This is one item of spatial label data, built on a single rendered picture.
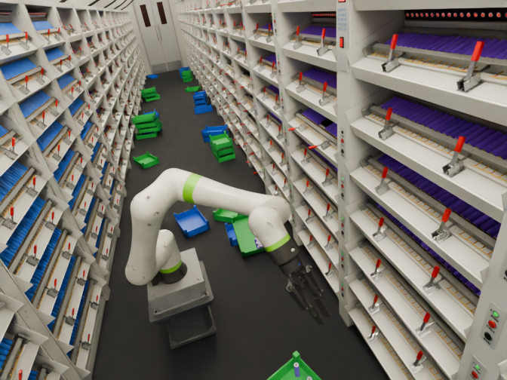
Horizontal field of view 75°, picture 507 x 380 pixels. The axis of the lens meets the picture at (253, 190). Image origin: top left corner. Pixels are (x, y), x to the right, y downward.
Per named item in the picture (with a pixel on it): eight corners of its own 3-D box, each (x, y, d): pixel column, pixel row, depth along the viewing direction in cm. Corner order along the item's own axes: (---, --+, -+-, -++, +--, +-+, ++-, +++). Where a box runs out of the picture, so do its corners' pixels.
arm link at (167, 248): (148, 275, 160) (135, 246, 150) (166, 253, 172) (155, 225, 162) (170, 280, 155) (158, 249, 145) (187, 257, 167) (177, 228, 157)
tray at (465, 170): (506, 227, 67) (500, 177, 60) (353, 134, 118) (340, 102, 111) (594, 173, 66) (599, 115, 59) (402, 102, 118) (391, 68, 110)
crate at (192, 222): (175, 221, 280) (173, 213, 276) (197, 212, 287) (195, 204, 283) (186, 238, 256) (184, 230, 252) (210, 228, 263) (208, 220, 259)
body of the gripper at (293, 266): (287, 254, 114) (302, 277, 114) (272, 268, 108) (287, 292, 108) (302, 249, 108) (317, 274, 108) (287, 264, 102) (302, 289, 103)
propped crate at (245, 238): (269, 249, 232) (269, 244, 225) (241, 257, 229) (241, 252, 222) (257, 214, 249) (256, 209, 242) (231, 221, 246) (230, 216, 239)
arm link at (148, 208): (118, 282, 145) (121, 197, 111) (141, 256, 157) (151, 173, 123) (142, 296, 144) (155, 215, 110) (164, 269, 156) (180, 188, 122)
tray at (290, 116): (341, 172, 136) (333, 154, 131) (290, 128, 188) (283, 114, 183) (382, 145, 135) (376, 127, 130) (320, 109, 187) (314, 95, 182)
